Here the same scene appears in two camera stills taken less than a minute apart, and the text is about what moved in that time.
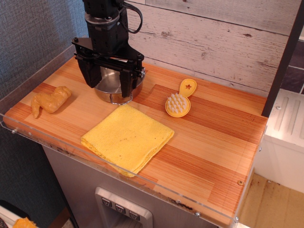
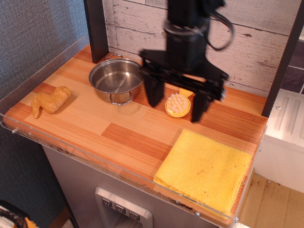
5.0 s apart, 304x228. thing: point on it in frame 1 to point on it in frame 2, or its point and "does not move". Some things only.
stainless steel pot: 109,89 does not move
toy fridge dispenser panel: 115,211 does not move
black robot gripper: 109,44 to 185,60
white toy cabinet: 280,157 does not move
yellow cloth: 124,138 to 207,172
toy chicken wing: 50,102 does not move
